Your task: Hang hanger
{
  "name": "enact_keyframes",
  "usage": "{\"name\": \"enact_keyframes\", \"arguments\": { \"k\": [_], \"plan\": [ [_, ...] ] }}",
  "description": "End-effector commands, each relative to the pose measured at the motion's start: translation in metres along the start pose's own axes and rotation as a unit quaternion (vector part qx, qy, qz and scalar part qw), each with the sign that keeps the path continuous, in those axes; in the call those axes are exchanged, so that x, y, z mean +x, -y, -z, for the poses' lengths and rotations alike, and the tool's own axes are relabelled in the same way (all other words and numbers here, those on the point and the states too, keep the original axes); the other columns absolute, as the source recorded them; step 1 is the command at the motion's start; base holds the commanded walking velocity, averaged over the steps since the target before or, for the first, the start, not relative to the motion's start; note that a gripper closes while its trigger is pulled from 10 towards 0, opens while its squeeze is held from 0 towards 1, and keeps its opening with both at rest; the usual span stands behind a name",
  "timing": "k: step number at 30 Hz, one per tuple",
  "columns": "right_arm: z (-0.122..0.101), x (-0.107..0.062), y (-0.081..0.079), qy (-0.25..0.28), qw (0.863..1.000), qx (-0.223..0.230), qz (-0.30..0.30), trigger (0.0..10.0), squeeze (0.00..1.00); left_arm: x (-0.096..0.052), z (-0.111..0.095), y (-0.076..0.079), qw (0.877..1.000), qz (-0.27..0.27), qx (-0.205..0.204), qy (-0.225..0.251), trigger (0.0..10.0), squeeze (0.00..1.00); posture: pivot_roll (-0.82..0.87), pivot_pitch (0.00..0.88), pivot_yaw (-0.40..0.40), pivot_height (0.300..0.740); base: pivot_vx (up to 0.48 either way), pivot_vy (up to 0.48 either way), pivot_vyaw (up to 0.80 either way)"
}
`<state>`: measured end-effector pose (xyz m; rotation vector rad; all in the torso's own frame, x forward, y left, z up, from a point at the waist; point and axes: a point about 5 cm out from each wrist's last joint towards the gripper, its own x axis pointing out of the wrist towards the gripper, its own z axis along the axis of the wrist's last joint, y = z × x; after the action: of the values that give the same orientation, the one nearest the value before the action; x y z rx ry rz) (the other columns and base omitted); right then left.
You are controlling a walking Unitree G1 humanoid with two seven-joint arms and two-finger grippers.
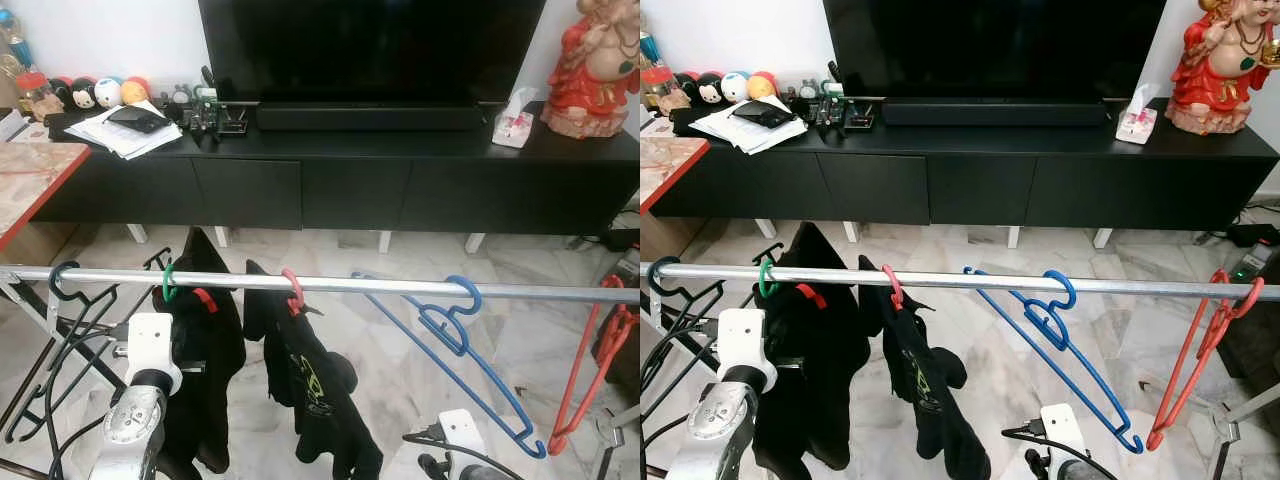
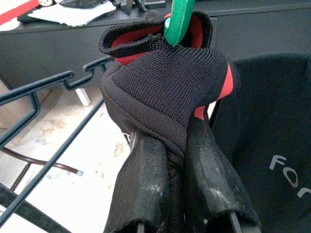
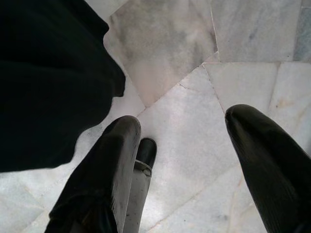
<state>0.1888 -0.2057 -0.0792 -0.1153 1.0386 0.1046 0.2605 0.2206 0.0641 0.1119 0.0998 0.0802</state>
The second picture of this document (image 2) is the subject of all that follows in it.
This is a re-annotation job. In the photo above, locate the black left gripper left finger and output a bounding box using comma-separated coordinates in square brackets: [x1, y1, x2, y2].
[103, 132, 171, 233]

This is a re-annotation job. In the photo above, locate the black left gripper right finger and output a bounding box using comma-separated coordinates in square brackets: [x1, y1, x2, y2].
[183, 116, 262, 233]

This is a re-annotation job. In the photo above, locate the dark shirt with red collar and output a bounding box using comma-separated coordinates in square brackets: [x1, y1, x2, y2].
[98, 9, 241, 233]

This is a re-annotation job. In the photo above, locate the green plastic hanger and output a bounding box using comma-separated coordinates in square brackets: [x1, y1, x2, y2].
[164, 0, 195, 47]

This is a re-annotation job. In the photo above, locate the dark thin hanger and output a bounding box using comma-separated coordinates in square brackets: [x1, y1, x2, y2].
[0, 55, 115, 233]

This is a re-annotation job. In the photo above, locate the black T-shirt with logo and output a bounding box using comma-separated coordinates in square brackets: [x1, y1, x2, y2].
[211, 52, 311, 233]

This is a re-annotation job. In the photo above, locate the black TV cabinet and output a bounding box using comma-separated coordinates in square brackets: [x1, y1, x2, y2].
[0, 0, 311, 91]

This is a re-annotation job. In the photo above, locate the white paper stack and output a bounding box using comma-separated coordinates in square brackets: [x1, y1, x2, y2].
[28, 0, 118, 28]

